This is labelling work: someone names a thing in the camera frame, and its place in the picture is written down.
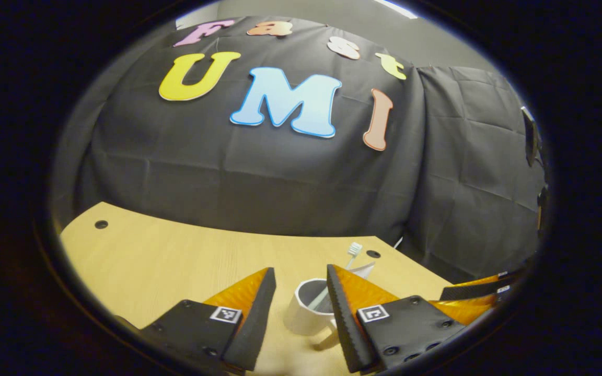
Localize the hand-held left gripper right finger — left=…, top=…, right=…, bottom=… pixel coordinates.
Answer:
left=326, top=264, right=466, bottom=374

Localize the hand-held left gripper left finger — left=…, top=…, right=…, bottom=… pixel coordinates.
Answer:
left=139, top=267, right=277, bottom=372

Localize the white cup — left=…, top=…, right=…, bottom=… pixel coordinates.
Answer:
left=284, top=278, right=339, bottom=336

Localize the light blue toothbrush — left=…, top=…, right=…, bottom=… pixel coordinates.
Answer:
left=309, top=242, right=363, bottom=311

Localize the wooden desktop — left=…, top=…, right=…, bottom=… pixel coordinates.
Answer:
left=60, top=201, right=453, bottom=376

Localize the black backdrop cloth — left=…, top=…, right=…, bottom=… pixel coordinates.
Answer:
left=53, top=16, right=547, bottom=285

